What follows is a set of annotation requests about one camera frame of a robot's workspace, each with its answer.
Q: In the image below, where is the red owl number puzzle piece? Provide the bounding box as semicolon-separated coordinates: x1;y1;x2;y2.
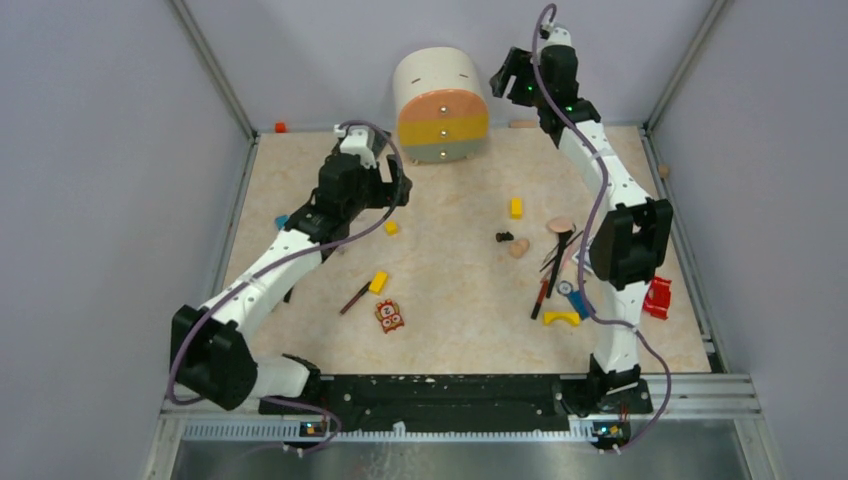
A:
375;299;405;334

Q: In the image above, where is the red plastic clip toy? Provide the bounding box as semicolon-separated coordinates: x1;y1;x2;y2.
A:
642;276;672;320

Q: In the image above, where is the yellow rectangular block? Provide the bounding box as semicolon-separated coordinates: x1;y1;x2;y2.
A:
368;271;389;295

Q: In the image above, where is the red black pen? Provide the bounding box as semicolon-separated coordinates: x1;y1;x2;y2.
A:
530;279;549;320

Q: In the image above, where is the black makeup brush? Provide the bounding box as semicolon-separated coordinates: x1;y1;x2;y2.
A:
540;229;583;299

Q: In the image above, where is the small yellow cube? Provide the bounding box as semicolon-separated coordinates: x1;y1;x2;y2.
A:
384;221;399;236

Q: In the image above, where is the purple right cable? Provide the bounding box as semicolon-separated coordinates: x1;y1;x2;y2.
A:
531;3;673;453

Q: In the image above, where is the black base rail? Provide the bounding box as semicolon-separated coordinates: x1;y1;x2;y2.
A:
298;374;653;433

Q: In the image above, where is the beige makeup sponge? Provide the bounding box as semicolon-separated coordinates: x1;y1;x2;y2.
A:
508;238;530;259

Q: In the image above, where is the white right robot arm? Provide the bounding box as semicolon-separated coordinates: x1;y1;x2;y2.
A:
488;21;673;412

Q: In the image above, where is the round small watch dial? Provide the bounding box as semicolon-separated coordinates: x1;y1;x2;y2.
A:
556;280;574;297

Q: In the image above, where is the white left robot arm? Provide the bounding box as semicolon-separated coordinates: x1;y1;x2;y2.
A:
166;120;412;410

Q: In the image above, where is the purple cable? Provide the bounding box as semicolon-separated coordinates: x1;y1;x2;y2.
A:
531;3;673;453
165;120;407;456

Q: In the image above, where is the cream round drawer organizer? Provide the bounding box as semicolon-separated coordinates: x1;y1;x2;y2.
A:
392;46;489;163

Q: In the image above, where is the small dark chess piece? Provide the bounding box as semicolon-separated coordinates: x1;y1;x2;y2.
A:
495;232;514;243

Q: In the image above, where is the dark red lip gloss tube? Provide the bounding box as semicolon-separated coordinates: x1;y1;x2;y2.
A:
339;281;371;315

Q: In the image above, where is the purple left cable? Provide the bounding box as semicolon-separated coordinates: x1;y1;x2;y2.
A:
165;120;407;456

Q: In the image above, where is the yellow block near drawer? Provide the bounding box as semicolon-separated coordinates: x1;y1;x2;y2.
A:
509;197;523;220

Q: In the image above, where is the yellow arch block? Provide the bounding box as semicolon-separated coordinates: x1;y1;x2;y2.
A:
543;311;582;326

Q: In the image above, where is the blue rectangular block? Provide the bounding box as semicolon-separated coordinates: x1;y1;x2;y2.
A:
567;290;590;320

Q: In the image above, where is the blue lego brick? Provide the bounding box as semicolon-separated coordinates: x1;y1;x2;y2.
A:
274;215;289;230

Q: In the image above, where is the wooden block at back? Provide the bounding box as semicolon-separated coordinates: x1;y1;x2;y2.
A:
509;120;538;129

